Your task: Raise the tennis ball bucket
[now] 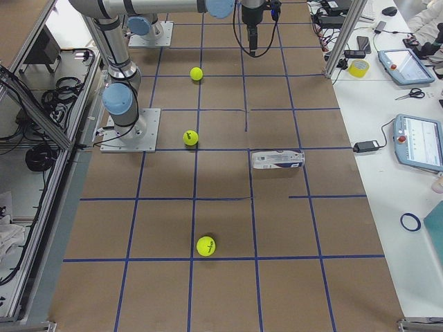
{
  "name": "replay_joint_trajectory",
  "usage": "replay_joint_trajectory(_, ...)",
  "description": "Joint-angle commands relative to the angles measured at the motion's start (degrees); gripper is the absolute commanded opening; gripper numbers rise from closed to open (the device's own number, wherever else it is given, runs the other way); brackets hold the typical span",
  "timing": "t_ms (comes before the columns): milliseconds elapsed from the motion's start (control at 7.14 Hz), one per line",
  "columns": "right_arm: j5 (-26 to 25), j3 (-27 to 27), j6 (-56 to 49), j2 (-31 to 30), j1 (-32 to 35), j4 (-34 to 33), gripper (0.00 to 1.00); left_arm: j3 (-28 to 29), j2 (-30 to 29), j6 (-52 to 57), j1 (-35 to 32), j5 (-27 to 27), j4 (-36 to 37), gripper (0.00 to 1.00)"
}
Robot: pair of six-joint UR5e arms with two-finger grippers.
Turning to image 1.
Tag teal box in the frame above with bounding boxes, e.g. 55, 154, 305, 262
424, 201, 443, 262

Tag teach pendant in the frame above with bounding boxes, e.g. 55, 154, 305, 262
393, 114, 442, 173
377, 48, 435, 86

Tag black computer mouse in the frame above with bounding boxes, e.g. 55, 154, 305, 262
381, 6, 398, 17

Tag black smartphone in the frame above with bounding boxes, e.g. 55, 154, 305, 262
356, 35, 372, 54

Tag far teach pendant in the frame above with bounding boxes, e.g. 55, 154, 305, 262
377, 48, 435, 86

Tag black power adapter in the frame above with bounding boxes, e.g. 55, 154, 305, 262
352, 140, 380, 153

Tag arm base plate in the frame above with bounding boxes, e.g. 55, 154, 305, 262
127, 17, 174, 48
100, 108, 161, 154

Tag aluminium frame post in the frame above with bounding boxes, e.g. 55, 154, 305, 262
323, 0, 367, 79

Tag middle tennis ball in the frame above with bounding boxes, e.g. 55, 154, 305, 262
183, 130, 199, 147

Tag tennis ball near base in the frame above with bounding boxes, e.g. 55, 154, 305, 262
196, 236, 216, 257
190, 67, 204, 82

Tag clear tennis ball can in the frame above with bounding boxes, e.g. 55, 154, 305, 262
251, 150, 305, 169

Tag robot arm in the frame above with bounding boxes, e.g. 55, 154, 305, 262
127, 13, 164, 40
70, 1, 237, 140

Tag blue tape ring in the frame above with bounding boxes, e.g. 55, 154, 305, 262
400, 212, 422, 232

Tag near teach pendant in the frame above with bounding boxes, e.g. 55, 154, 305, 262
393, 114, 442, 173

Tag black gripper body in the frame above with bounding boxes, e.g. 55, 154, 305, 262
242, 0, 265, 25

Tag yellow tape roll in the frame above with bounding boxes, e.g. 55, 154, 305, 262
348, 59, 370, 78

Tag scissors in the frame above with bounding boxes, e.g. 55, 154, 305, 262
395, 88, 425, 100

